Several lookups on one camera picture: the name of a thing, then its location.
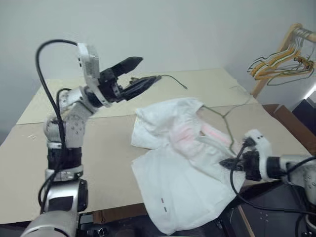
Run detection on white shorts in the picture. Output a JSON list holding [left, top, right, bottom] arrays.
[[130, 96, 245, 235]]

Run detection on brown panel under table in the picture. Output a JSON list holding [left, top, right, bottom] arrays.
[[93, 204, 149, 222]]

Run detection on white wire hanger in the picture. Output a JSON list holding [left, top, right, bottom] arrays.
[[293, 36, 305, 58]]

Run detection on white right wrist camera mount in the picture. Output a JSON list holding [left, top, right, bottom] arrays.
[[242, 129, 273, 180]]

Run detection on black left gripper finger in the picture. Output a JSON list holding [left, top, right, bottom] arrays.
[[121, 75, 161, 101], [108, 56, 144, 78]]

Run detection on dark green wire hanger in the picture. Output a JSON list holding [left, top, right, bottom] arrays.
[[247, 55, 316, 86]]

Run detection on yellow wire hanger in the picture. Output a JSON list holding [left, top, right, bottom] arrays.
[[251, 46, 315, 81]]

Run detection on brown cardboard box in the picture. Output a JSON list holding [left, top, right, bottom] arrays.
[[261, 103, 316, 155]]

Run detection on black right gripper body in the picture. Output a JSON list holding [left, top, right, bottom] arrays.
[[236, 150, 262, 183]]

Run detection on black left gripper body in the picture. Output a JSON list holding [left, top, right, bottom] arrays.
[[98, 68, 129, 104]]

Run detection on thin wooden strip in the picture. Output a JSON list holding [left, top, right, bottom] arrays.
[[237, 206, 255, 237]]

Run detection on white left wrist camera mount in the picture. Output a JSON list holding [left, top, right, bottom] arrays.
[[77, 42, 111, 108]]

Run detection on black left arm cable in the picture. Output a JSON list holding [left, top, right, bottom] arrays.
[[35, 39, 80, 214]]

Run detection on wooden clothes rack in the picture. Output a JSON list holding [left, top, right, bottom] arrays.
[[250, 23, 316, 99]]

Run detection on black storage case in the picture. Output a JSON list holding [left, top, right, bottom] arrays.
[[292, 84, 316, 117]]

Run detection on thin wire hanger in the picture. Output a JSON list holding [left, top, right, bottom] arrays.
[[201, 97, 250, 159]]

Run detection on beige cardboard sheet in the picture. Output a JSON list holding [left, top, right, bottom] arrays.
[[16, 67, 258, 125], [0, 103, 315, 226]]

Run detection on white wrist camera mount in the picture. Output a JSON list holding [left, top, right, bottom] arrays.
[[77, 42, 111, 108], [242, 129, 273, 180]]

